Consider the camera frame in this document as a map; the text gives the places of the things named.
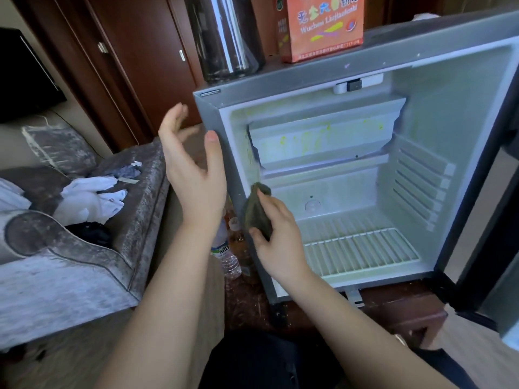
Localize dark grey cloth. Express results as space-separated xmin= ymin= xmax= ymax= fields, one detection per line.
xmin=244 ymin=183 xmax=274 ymax=242

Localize person's dark trousers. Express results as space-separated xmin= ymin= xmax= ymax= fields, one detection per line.
xmin=198 ymin=328 xmax=480 ymax=389

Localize small white garment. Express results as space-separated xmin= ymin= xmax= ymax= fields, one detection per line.
xmin=63 ymin=176 xmax=119 ymax=195

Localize white wire shelf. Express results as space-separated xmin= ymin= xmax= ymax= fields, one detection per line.
xmin=302 ymin=227 xmax=421 ymax=278

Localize grey velvet cushion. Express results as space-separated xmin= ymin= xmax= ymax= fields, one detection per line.
xmin=20 ymin=119 xmax=100 ymax=177

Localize black garment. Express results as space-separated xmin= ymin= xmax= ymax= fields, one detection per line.
xmin=66 ymin=221 xmax=116 ymax=248

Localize person's right hand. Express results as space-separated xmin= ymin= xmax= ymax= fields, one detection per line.
xmin=248 ymin=189 xmax=313 ymax=289

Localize orange cardboard chalk box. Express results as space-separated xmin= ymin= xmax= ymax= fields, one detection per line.
xmin=276 ymin=0 xmax=366 ymax=64

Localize black television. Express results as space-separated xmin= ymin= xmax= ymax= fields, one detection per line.
xmin=0 ymin=26 xmax=68 ymax=125

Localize person's left hand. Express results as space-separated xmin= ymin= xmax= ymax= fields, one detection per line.
xmin=158 ymin=103 xmax=228 ymax=236

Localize grey velvet sofa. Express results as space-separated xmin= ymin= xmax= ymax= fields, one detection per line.
xmin=0 ymin=137 xmax=171 ymax=352

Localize fridge door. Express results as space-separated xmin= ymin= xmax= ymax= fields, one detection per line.
xmin=450 ymin=129 xmax=519 ymax=353

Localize brown tea bottle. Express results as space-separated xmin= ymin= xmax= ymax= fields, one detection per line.
xmin=229 ymin=216 xmax=252 ymax=276

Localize green cap water bottle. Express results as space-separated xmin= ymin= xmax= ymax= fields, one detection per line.
xmin=211 ymin=218 xmax=243 ymax=280

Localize dark glass spray bottle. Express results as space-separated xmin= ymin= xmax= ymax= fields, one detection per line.
xmin=182 ymin=0 xmax=261 ymax=84

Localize person's left forearm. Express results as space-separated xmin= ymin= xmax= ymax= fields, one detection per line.
xmin=96 ymin=223 xmax=224 ymax=389

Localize grey garment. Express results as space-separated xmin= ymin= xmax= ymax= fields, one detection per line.
xmin=104 ymin=160 xmax=144 ymax=182

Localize dark red wooden stand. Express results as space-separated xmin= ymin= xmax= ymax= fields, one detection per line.
xmin=223 ymin=210 xmax=449 ymax=349

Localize grey mini fridge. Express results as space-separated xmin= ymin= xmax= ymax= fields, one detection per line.
xmin=193 ymin=8 xmax=519 ymax=305

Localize large white garment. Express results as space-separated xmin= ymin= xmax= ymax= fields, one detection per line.
xmin=52 ymin=189 xmax=129 ymax=227

